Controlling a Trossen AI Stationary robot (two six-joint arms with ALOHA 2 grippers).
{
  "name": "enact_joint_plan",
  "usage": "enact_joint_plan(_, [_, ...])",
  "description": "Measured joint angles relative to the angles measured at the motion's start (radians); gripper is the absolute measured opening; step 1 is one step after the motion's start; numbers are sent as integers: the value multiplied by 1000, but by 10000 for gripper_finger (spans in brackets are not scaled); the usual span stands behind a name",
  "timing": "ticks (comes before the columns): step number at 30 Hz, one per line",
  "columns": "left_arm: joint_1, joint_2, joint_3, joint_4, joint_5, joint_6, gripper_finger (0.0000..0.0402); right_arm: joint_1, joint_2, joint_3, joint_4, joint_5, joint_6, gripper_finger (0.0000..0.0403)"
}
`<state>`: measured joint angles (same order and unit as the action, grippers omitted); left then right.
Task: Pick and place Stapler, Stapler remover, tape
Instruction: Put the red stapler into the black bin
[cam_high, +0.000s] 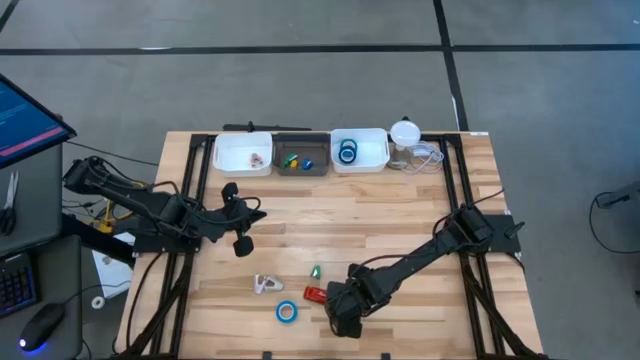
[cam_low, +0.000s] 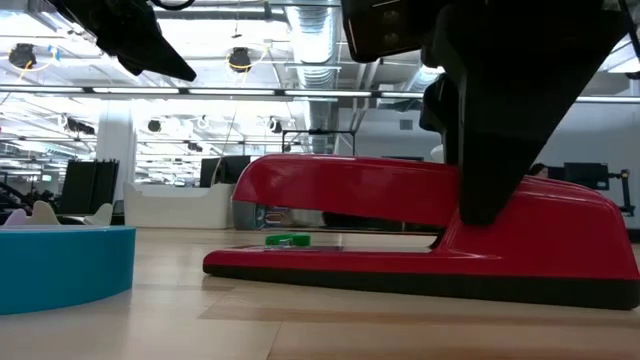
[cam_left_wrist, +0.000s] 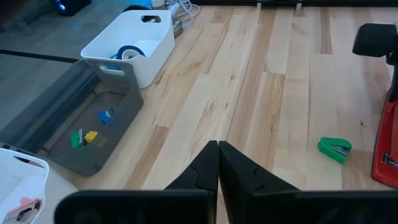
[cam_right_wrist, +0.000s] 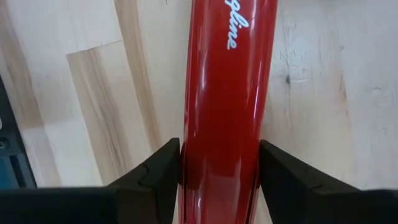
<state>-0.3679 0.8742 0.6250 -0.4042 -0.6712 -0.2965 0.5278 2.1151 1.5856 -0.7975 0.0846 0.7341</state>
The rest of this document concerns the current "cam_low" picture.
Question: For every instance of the black background frame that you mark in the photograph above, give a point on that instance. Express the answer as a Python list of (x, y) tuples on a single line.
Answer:
[(320, 132)]

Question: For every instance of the red stapler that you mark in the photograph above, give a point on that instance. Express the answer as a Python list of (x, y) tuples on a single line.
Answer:
[(350, 190)]

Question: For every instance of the white plastic bin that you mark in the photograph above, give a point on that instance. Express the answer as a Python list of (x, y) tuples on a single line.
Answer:
[(175, 207)]

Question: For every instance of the white pillar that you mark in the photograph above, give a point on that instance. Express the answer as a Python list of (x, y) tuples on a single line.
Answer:
[(116, 150)]

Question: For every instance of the person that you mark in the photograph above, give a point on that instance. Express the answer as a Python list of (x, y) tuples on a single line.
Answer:
[(539, 170)]

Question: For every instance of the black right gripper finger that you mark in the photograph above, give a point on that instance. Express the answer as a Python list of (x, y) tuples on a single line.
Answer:
[(510, 100), (442, 110)]

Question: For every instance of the small green staple remover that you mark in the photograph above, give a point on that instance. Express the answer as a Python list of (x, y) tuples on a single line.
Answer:
[(287, 240)]

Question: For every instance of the long ceiling light strip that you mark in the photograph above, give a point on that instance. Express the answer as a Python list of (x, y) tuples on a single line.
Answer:
[(225, 91)]

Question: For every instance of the black standing panels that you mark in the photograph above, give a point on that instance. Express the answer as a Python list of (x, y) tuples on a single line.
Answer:
[(90, 187)]

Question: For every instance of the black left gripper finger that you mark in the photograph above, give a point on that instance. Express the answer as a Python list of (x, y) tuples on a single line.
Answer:
[(150, 50)]

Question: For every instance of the silver ventilation duct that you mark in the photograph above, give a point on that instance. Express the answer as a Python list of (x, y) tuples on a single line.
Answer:
[(315, 50)]

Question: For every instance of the blue tape roll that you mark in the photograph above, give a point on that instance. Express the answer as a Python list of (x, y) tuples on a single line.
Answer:
[(60, 270)]

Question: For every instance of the black background robot rig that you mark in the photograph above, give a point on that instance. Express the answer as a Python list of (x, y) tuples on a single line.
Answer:
[(585, 175)]

